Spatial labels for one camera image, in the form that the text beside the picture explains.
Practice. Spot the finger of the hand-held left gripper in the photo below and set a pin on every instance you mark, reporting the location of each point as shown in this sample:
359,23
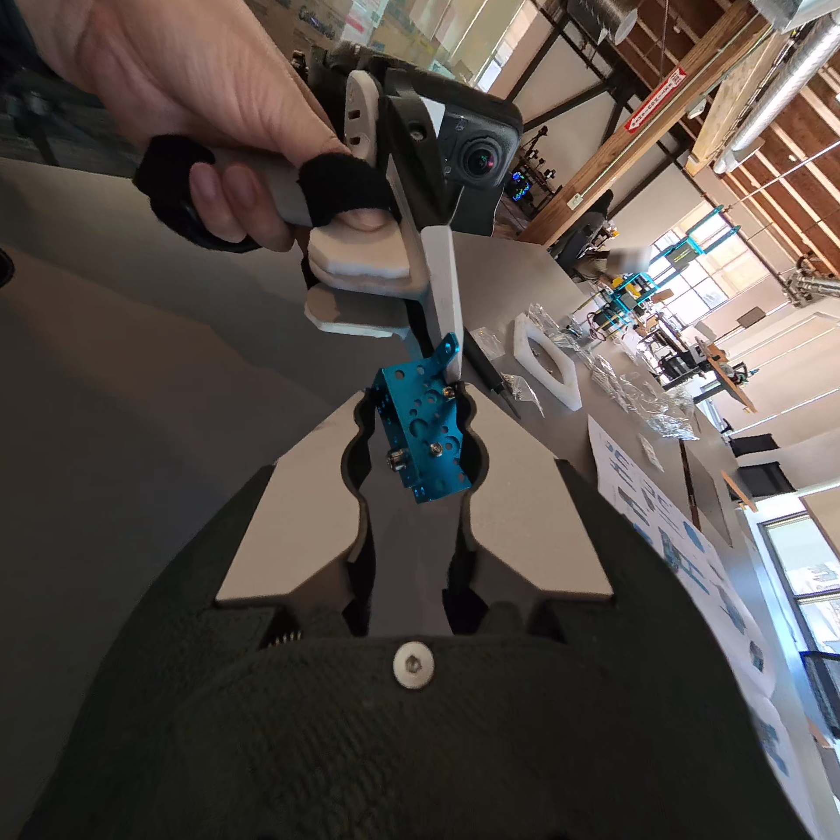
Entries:
445,289

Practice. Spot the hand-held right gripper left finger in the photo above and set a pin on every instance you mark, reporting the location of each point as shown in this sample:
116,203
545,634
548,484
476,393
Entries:
295,525

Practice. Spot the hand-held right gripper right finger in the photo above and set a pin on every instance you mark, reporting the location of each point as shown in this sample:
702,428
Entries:
538,525

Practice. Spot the black electric screwdriver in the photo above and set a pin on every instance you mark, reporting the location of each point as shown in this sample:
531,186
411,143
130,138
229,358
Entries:
489,374

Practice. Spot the blue metal bracket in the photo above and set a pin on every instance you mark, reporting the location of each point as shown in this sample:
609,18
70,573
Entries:
420,420

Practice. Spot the blue toy robot arm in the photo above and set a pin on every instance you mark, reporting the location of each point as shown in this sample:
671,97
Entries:
627,295

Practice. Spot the dark desk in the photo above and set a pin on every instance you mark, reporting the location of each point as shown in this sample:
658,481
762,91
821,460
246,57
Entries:
131,426

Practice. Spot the round black desk grommet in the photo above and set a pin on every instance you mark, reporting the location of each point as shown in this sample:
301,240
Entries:
5,266

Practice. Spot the person's left hand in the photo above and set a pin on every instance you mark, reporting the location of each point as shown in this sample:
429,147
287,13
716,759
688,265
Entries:
197,72

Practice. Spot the flat clear screw bag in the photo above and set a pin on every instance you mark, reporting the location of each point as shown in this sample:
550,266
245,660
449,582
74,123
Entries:
487,341

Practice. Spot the crumpled clear screw bag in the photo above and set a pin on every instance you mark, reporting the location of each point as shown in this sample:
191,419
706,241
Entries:
525,392

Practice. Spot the small clear bag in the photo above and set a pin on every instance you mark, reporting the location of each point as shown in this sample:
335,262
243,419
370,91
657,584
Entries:
651,453

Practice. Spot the black chair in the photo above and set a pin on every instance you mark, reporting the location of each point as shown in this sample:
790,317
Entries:
581,229

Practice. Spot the instruction booklet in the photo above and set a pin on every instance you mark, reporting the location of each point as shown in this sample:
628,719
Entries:
695,564

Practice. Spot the clear bags pile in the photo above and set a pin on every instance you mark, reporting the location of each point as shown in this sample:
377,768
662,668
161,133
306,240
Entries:
643,394

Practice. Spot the wooden post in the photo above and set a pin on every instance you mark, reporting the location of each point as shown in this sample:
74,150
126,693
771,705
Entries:
643,124

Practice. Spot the red wall sign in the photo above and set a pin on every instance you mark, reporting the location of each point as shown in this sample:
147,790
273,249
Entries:
656,98

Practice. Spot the silver ceiling duct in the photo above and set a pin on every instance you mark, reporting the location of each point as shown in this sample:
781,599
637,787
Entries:
787,65

